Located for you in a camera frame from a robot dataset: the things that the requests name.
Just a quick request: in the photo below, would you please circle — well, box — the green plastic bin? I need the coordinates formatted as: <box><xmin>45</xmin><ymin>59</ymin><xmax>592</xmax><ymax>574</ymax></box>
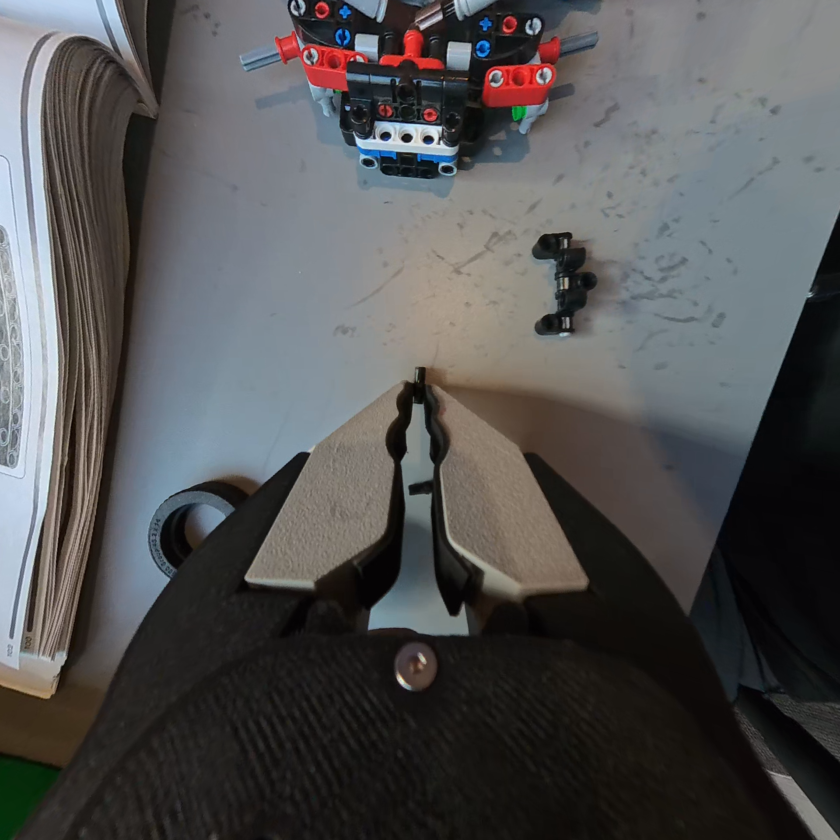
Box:
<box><xmin>0</xmin><ymin>753</ymin><xmax>63</xmax><ymax>815</ymax></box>

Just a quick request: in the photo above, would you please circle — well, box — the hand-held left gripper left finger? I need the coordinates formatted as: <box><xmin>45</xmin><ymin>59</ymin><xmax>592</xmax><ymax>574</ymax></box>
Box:
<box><xmin>243</xmin><ymin>382</ymin><xmax>414</xmax><ymax>614</ymax></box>

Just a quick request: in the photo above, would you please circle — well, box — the black toy tyre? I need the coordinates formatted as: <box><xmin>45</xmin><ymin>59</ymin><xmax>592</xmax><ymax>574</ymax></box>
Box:
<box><xmin>150</xmin><ymin>482</ymin><xmax>238</xmax><ymax>580</ymax></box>

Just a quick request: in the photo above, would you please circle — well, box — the grey axle with black connectors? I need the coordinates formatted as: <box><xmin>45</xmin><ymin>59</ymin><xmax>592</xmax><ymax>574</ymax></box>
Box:
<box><xmin>533</xmin><ymin>231</ymin><xmax>598</xmax><ymax>340</ymax></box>

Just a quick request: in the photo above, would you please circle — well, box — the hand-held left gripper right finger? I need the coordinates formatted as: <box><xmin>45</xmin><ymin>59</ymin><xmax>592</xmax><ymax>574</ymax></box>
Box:
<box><xmin>422</xmin><ymin>384</ymin><xmax>590</xmax><ymax>618</ymax></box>

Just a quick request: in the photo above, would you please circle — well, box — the person's black jacket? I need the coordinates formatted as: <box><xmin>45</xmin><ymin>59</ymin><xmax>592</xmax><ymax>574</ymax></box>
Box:
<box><xmin>689</xmin><ymin>213</ymin><xmax>840</xmax><ymax>840</ymax></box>

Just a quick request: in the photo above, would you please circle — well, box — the open instruction book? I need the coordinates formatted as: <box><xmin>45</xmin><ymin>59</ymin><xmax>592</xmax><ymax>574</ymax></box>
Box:
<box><xmin>0</xmin><ymin>0</ymin><xmax>160</xmax><ymax>700</ymax></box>

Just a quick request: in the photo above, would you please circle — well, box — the toy brick race car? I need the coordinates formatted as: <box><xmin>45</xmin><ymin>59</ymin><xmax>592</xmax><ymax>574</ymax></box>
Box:
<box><xmin>239</xmin><ymin>0</ymin><xmax>599</xmax><ymax>179</ymax></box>

